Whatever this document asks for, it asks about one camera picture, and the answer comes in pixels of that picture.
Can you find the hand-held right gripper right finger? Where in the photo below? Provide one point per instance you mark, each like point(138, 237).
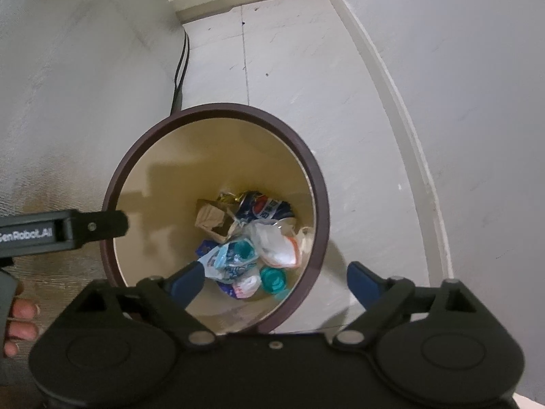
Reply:
point(364, 283)

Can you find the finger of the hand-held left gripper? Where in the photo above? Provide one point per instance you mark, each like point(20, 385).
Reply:
point(100, 226)

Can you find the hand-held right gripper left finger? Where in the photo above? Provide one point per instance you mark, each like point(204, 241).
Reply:
point(187, 283)

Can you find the blue and white plastic wrapper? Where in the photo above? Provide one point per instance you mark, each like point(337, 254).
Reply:
point(205, 248)

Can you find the teal and clear plastic packet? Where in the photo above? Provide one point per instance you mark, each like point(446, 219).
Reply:
point(232, 257)

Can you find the clear plastic bag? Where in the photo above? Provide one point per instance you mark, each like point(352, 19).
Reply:
point(247, 285)

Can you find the brown cardboard piece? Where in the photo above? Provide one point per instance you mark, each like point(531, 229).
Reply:
point(210, 217)

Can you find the teal plastic lid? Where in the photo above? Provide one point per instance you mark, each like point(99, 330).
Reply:
point(274, 281)

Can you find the beige bin with brown rim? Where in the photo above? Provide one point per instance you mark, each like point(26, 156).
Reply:
point(170, 166)

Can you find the knotted white plastic bag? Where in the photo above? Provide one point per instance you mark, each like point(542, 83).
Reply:
point(274, 247)

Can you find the crushed blue soda can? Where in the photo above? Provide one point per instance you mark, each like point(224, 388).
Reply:
point(264, 208)

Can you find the person's left hand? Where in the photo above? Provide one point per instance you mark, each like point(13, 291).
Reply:
point(23, 309)

